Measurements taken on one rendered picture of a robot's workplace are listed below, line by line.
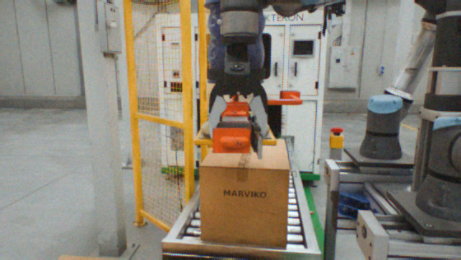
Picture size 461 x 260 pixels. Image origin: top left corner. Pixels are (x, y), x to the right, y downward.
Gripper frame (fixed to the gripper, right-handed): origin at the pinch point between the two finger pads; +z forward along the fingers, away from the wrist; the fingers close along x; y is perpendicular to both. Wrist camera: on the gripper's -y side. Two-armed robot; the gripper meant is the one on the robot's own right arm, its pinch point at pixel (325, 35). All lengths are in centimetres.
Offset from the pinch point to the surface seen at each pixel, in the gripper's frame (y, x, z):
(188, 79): -76, 49, 21
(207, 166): -51, -20, 57
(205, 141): -47, -48, 39
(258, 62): -29.2, -36.0, 12.3
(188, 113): -77, 49, 43
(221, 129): -35, -94, 26
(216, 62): -44, -39, 12
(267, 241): -24, -21, 92
